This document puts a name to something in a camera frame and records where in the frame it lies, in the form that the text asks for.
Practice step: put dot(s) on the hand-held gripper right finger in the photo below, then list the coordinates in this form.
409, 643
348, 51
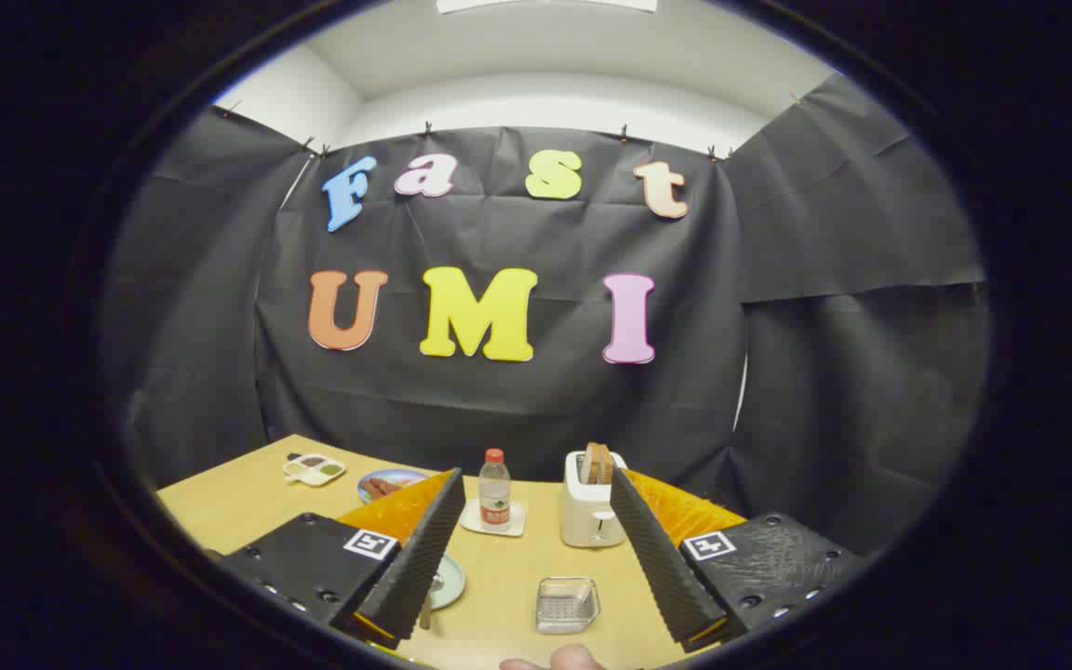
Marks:
652, 549

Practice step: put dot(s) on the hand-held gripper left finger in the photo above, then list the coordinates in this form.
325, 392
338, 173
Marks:
424, 549

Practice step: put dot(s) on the light green plate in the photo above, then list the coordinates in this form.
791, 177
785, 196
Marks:
450, 584

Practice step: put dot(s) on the white toaster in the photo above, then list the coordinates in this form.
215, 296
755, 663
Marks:
584, 516

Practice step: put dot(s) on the brown meat pieces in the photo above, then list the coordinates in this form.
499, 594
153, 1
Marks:
380, 488

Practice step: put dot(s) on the blue patterned plate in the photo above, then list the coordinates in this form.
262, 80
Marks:
396, 476

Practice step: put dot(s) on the clear red-capped water bottle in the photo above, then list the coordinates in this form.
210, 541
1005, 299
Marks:
495, 498

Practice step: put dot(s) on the white square coaster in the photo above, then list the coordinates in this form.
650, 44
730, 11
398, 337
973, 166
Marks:
517, 519

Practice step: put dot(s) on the brown toast slice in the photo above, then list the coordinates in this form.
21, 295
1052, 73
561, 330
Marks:
587, 465
603, 462

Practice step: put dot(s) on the white divided sauce dish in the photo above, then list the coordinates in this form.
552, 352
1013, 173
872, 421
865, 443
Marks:
314, 470

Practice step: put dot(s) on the ceiling light panel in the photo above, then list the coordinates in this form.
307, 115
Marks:
545, 5

